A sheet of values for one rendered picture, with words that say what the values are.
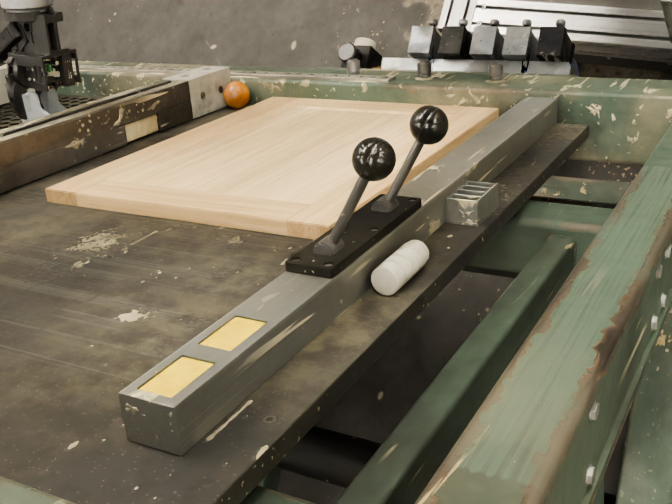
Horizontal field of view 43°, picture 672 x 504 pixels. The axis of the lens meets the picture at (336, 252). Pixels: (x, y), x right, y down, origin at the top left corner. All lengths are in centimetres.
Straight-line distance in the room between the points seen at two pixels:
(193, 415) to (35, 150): 76
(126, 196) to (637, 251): 63
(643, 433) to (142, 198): 82
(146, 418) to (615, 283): 38
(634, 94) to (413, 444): 82
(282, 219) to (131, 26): 228
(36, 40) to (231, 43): 156
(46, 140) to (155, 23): 183
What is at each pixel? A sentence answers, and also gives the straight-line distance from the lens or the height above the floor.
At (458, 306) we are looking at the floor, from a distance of 232.
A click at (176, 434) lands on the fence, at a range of 60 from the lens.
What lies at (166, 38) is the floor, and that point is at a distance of 306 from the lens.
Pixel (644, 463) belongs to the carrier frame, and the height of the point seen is 79.
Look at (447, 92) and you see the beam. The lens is 145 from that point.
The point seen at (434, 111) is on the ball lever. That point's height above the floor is 145.
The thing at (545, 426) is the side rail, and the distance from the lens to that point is 53.
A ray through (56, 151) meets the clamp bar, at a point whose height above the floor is 128.
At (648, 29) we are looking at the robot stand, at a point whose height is 23.
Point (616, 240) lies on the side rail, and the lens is 80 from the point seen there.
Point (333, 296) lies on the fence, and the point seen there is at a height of 152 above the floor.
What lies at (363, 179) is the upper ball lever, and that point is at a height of 154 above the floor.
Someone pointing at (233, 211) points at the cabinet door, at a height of 137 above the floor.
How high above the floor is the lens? 218
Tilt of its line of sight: 62 degrees down
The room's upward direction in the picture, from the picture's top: 69 degrees counter-clockwise
